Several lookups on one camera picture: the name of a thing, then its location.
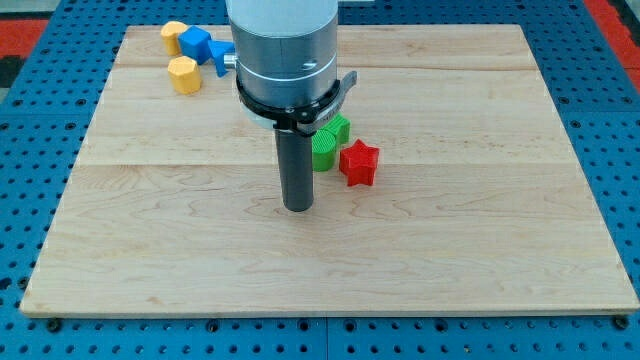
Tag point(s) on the wooden board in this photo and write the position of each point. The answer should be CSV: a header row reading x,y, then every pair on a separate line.
x,y
478,207

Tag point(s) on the blue triangle block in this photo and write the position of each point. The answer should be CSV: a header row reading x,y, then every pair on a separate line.
x,y
223,55

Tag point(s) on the blue cube block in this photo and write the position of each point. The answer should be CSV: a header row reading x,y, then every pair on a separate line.
x,y
193,43

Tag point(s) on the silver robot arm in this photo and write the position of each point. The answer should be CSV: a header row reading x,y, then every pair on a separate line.
x,y
286,51

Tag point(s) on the red star block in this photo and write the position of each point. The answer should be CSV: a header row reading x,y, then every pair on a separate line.
x,y
359,163

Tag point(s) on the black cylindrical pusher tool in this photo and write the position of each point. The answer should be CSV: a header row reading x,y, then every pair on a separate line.
x,y
294,154

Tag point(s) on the yellow block rear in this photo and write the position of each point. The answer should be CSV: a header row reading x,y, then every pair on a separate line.
x,y
169,33

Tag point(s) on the green cylinder block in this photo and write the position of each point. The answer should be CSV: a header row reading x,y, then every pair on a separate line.
x,y
324,147

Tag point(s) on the yellow hexagon block front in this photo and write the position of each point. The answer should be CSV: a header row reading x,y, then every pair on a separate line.
x,y
184,75

